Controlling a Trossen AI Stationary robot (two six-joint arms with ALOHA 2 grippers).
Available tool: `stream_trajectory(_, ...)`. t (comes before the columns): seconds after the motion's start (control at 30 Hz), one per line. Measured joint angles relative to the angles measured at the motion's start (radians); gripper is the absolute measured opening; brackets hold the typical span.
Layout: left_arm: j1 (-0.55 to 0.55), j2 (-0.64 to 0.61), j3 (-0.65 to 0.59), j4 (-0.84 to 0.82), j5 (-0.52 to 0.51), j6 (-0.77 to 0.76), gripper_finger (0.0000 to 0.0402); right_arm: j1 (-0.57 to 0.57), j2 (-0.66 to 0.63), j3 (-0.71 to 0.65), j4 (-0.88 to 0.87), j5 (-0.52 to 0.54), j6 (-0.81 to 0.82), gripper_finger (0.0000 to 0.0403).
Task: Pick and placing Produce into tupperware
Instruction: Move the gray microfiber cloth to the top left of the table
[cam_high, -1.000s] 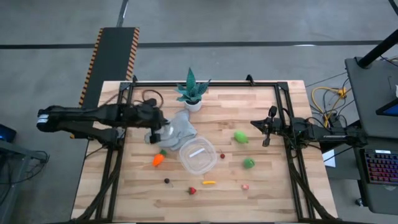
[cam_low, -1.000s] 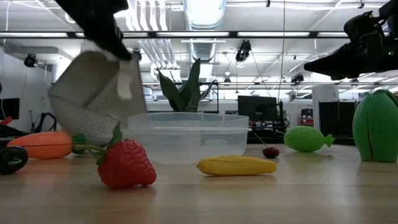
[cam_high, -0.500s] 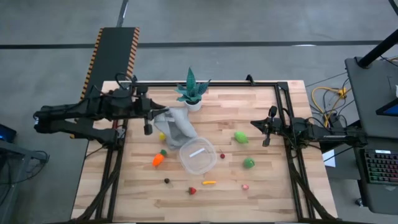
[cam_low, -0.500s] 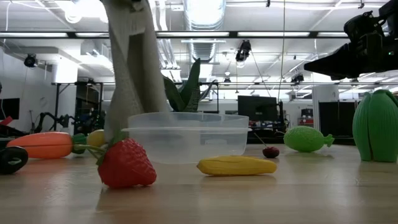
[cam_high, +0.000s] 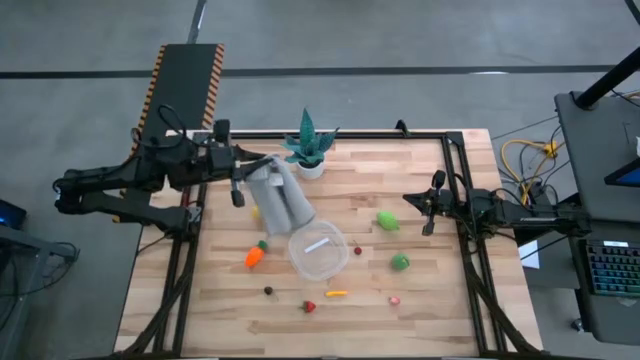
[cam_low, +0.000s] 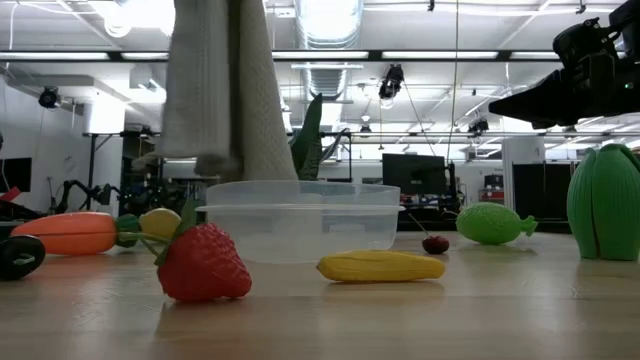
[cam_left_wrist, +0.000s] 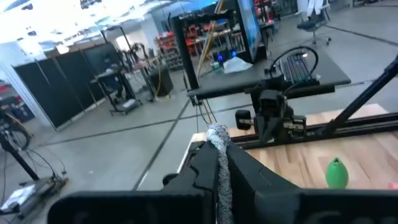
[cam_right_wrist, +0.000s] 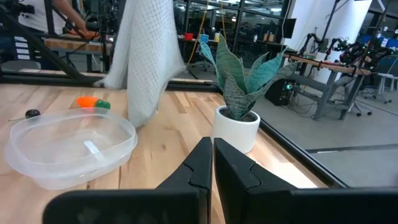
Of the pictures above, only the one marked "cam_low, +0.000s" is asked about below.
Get yellow toy corn cob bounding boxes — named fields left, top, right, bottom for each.
left=316, top=249, right=447, bottom=284

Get orange toy carrot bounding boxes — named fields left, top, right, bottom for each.
left=9, top=211, right=141, bottom=256

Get bumpy green toy lime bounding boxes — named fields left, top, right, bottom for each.
left=455, top=201, right=539, bottom=246

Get clear plastic tupperware container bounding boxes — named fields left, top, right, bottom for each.
left=195, top=179, right=406, bottom=265

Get thin hanging cable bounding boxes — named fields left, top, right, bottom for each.
left=446, top=0, right=460, bottom=151

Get black cabinets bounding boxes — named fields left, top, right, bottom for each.
left=512, top=162, right=574, bottom=234

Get grey cloth towel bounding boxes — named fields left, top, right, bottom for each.
left=132, top=0, right=300, bottom=184

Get white pillar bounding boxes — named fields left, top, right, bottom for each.
left=501, top=137, right=547, bottom=222

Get small black wall monitor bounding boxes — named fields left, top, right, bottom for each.
left=0, top=157, right=33, bottom=194

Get green leafy plant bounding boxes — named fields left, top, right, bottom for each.
left=288, top=92, right=351, bottom=182

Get large black monitor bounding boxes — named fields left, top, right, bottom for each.
left=382, top=153, right=447, bottom=196

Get silver ceiling air duct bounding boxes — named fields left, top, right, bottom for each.
left=294, top=0, right=365, bottom=99

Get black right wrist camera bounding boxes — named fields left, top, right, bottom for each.
left=552, top=17, right=619, bottom=69

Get black round ring object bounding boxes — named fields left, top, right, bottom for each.
left=0, top=234, right=47, bottom=282

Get dark red toy cherry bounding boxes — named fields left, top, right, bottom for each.
left=408, top=213, right=451, bottom=255

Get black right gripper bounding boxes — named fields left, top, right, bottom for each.
left=488, top=52, right=640, bottom=130

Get black metal frame stand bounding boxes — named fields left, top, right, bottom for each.
left=82, top=131, right=161, bottom=211

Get yellow toy lemon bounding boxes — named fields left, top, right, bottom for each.
left=138, top=207, right=182, bottom=240

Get large green toy cabbage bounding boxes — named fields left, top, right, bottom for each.
left=566, top=143, right=640, bottom=262

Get red toy strawberry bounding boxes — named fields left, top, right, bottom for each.
left=118, top=199, right=253, bottom=303

